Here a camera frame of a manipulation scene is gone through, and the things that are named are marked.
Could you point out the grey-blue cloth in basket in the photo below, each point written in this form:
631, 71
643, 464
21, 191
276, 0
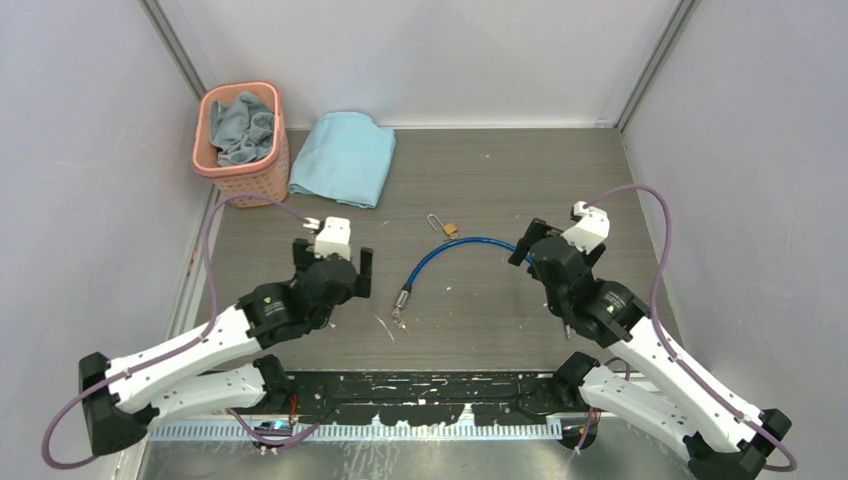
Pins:
242, 131

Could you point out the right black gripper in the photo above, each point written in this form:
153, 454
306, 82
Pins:
537, 226

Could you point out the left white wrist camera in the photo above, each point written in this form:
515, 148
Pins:
331, 236

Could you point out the blue cable bike lock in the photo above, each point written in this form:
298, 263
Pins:
406, 290

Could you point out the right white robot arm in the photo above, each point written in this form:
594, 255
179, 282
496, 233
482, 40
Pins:
715, 431

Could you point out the folded light blue towel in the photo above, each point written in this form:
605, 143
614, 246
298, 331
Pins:
346, 158

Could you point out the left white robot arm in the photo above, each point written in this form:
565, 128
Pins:
133, 394

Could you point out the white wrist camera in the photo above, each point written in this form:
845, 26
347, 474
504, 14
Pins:
590, 229
331, 236

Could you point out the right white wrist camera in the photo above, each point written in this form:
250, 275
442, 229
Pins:
590, 229

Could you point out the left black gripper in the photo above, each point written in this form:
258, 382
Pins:
362, 286

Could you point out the pink plastic laundry basket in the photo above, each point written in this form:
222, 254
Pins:
266, 176

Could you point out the small silver key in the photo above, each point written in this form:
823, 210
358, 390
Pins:
400, 324

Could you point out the small brass padlock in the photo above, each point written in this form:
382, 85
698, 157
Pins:
450, 230

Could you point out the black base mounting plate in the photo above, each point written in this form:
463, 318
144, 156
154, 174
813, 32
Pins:
422, 398

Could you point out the white slotted cable duct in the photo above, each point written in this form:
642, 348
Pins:
464, 429

